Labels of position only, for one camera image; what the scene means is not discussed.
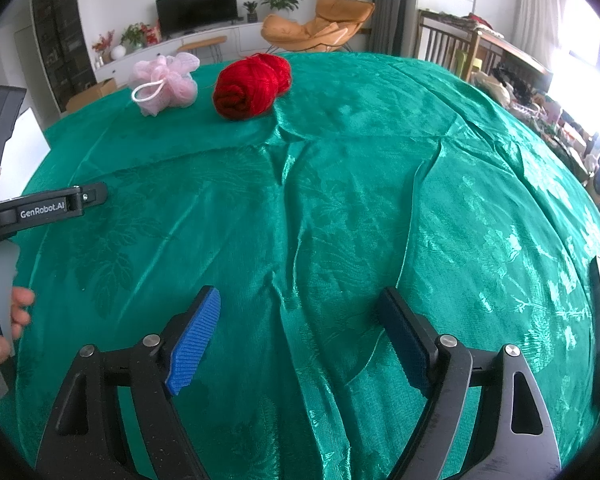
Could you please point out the green satin tablecloth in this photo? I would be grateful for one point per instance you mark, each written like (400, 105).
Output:
(330, 200)

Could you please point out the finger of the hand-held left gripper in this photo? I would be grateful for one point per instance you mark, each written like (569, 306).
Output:
(2, 130)
(94, 194)

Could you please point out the red yarn skein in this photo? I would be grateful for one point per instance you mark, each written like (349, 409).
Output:
(245, 85)

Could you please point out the person's left hand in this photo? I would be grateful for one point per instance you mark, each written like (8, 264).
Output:
(22, 305)

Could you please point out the red gift box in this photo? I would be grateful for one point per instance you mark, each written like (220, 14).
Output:
(154, 32)

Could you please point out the cardboard box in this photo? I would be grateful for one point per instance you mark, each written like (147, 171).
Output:
(91, 94)

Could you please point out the pink bath pouf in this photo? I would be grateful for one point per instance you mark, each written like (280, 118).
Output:
(172, 80)

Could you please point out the wooden stool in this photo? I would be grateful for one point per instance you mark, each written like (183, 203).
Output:
(202, 41)

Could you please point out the red flower bouquet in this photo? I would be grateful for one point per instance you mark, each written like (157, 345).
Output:
(103, 44)

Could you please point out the wooden railing crib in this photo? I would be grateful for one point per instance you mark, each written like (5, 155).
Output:
(447, 42)

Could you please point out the leafy green houseplant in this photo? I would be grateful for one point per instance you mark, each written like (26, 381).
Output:
(134, 35)

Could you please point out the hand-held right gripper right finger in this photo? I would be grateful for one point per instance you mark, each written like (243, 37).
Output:
(405, 345)

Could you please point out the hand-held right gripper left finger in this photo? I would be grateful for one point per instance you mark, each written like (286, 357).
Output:
(195, 345)

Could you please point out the dark wall shelf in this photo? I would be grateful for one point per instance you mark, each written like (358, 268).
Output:
(62, 35)

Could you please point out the orange lounge chair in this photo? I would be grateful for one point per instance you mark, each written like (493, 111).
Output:
(330, 22)

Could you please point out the black television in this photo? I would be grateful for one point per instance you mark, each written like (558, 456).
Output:
(195, 7)

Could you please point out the window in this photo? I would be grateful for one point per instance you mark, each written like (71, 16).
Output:
(587, 60)

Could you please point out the white round vase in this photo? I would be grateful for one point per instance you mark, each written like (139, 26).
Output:
(118, 52)

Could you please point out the white box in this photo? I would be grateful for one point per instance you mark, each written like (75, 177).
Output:
(27, 150)

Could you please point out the small green potted plant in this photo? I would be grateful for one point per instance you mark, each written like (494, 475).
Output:
(250, 11)

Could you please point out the white curtain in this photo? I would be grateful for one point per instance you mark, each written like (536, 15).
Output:
(540, 10)

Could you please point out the clutter of household items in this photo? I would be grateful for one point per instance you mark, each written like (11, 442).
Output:
(540, 110)

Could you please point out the large green potted plant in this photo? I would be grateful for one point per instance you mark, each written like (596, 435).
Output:
(281, 0)

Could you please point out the grey curtain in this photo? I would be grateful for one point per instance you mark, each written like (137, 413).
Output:
(392, 5)

